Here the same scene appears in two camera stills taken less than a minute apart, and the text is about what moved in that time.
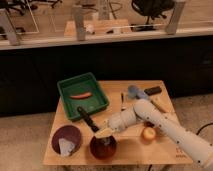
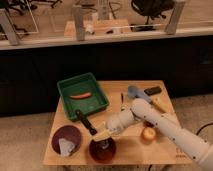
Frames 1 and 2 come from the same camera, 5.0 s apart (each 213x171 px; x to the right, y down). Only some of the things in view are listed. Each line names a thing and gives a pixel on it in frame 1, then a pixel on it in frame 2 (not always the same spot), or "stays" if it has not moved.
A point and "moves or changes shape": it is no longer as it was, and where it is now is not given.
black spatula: [99, 132] moves or changes shape
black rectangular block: [153, 90] stays
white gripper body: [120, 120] stays
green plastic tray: [85, 83] stays
